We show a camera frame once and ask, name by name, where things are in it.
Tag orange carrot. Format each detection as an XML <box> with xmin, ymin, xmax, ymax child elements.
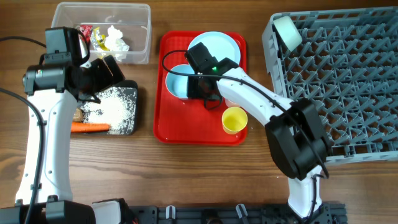
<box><xmin>71</xmin><ymin>122</ymin><xmax>110</xmax><ymax>133</ymax></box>

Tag yellow plastic cup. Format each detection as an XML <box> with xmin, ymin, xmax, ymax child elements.
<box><xmin>221</xmin><ymin>107</ymin><xmax>248</xmax><ymax>134</ymax></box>

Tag clear plastic waste bin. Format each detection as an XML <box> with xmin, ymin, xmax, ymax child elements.
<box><xmin>52</xmin><ymin>2</ymin><xmax>152</xmax><ymax>64</ymax></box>

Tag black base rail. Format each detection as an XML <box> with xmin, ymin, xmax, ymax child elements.
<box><xmin>130</xmin><ymin>203</ymin><xmax>348</xmax><ymax>224</ymax></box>

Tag light blue bowl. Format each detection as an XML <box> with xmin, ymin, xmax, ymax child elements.
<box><xmin>165</xmin><ymin>64</ymin><xmax>194</xmax><ymax>100</ymax></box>

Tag grey dishwasher rack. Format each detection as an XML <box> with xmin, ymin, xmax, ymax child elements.
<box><xmin>262</xmin><ymin>7</ymin><xmax>397</xmax><ymax>165</ymax></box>

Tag pink plastic cup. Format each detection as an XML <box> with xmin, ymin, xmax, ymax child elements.
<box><xmin>225</xmin><ymin>99</ymin><xmax>239</xmax><ymax>108</ymax></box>

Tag black food waste tray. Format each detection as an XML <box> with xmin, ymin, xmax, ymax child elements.
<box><xmin>71</xmin><ymin>80</ymin><xmax>138</xmax><ymax>135</ymax></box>

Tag green bowl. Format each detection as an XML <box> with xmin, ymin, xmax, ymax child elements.
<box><xmin>274</xmin><ymin>16</ymin><xmax>302</xmax><ymax>52</ymax></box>

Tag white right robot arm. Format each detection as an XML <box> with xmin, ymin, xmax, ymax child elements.
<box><xmin>185</xmin><ymin>42</ymin><xmax>331</xmax><ymax>223</ymax></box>

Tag white tissue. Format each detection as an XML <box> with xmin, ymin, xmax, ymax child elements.
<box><xmin>104</xmin><ymin>26</ymin><xmax>130</xmax><ymax>62</ymax></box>

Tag red plastic tray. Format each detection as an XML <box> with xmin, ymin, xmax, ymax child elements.
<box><xmin>153</xmin><ymin>30</ymin><xmax>248</xmax><ymax>146</ymax></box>

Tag white rice grains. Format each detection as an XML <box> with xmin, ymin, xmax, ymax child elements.
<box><xmin>78</xmin><ymin>86</ymin><xmax>137</xmax><ymax>135</ymax></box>

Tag red snack wrapper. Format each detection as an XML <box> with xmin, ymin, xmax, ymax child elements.
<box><xmin>79</xmin><ymin>24</ymin><xmax>93</xmax><ymax>39</ymax></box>

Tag brown food scrap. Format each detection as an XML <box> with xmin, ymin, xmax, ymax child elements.
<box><xmin>73</xmin><ymin>108</ymin><xmax>84</xmax><ymax>123</ymax></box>

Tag light blue plate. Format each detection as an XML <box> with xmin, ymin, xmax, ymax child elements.
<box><xmin>188</xmin><ymin>31</ymin><xmax>241</xmax><ymax>64</ymax></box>

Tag yellow clear candy wrapper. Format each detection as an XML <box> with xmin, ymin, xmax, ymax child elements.
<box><xmin>90</xmin><ymin>27</ymin><xmax>109</xmax><ymax>59</ymax></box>

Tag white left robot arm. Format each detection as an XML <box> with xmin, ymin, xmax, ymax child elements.
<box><xmin>1</xmin><ymin>27</ymin><xmax>137</xmax><ymax>223</ymax></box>

